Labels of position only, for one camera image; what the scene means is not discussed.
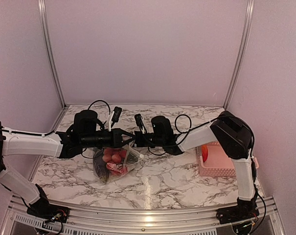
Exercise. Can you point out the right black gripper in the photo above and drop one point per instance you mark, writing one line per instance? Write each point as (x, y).
(139, 144)

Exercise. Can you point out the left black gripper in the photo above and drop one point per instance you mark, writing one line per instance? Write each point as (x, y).
(117, 140)

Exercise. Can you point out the clear zip top bag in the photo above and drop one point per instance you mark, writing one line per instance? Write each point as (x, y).
(133, 158)

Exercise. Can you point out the red orange fake mango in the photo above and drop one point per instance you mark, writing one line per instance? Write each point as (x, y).
(204, 150)

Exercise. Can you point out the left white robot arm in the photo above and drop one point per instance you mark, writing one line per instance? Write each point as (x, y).
(13, 142)

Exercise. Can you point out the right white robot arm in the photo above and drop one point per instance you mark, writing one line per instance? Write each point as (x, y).
(234, 136)

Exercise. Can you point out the dark fake eggplant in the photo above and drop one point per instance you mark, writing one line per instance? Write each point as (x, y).
(99, 166)

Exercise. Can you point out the pink plastic basket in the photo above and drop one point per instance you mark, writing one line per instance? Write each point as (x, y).
(219, 164)

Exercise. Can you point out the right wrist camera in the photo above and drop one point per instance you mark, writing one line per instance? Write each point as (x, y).
(139, 123)

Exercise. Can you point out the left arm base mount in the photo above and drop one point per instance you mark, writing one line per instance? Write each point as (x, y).
(43, 209)

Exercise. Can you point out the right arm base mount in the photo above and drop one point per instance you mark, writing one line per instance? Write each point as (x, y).
(242, 211)

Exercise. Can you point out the front aluminium rail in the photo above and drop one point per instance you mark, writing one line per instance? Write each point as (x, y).
(88, 220)

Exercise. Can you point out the right aluminium frame post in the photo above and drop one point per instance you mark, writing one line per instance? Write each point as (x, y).
(241, 52)

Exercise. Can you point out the aluminium frame post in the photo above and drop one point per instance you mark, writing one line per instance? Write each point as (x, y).
(241, 52)
(49, 51)

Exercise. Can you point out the left aluminium frame post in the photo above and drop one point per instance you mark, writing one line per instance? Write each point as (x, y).
(49, 51)

